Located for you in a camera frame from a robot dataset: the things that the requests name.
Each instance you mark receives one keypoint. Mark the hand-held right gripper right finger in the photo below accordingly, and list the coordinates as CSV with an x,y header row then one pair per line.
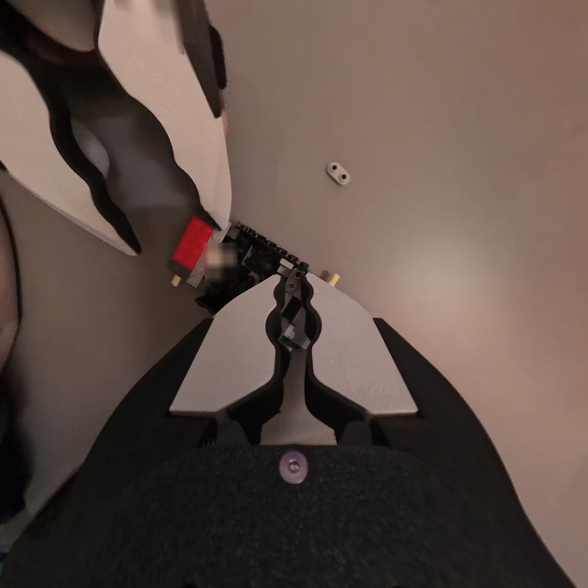
x,y
358,358

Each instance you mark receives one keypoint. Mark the grey two-hole plate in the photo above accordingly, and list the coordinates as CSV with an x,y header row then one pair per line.
x,y
338,173

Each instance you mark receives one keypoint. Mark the grey and black brick assembly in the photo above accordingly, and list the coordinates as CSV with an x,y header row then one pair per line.
x,y
294,285

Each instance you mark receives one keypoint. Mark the toy brick car model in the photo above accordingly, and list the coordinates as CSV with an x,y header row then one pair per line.
x,y
193,239

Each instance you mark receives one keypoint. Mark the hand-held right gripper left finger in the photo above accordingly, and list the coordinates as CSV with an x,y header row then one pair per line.
x,y
229,358

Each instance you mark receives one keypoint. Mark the beige garment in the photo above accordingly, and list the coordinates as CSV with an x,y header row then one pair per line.
x,y
7,298

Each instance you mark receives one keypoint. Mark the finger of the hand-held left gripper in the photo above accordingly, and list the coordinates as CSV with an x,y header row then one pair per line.
x,y
27,138
174,92

